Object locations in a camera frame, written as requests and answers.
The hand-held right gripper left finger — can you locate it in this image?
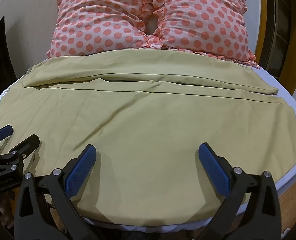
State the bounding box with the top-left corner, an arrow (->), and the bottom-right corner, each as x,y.
13,144 -> 98,240

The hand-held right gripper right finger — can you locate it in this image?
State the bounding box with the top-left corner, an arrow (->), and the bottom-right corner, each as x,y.
198,142 -> 282,240

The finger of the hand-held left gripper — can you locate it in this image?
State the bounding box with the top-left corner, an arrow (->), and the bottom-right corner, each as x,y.
0,134 -> 40,175
0,124 -> 14,146

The olive green bed sheet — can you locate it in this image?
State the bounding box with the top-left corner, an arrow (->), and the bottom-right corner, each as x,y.
0,49 -> 296,227

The person's foot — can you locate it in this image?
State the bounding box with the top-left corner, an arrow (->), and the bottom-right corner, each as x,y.
0,192 -> 19,230

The white bed mattress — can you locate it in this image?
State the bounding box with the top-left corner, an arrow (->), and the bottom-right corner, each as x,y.
0,64 -> 296,233

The pink polka dot pillow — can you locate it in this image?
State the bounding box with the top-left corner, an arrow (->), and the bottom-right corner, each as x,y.
144,0 -> 261,69
46,0 -> 155,58

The wooden headboard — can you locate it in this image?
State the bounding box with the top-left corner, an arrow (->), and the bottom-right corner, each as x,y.
248,0 -> 269,55

